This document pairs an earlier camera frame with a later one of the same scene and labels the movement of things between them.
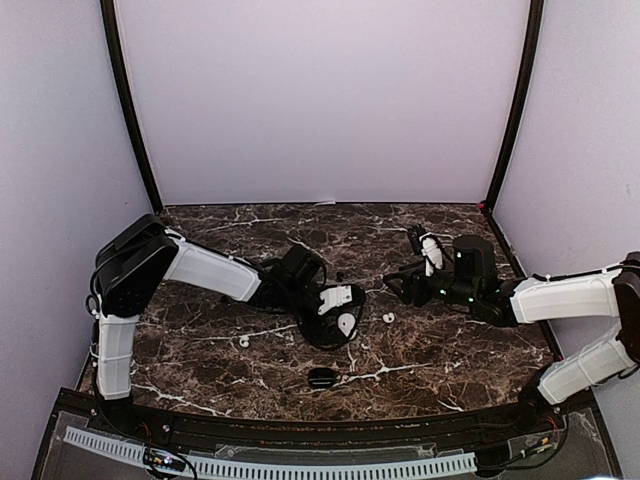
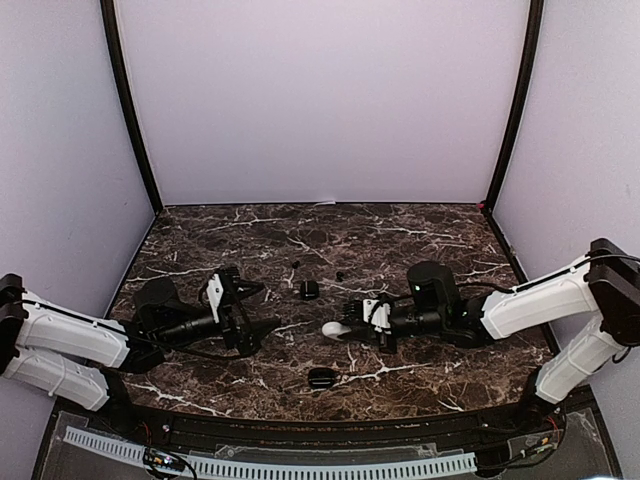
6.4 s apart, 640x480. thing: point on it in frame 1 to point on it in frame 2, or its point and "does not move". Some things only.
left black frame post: x=123 y=90 does not move
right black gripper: x=412 y=279 to x=366 y=335
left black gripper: x=325 y=335 to x=247 y=344
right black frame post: x=535 y=27 does not move
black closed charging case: x=321 y=378 does not move
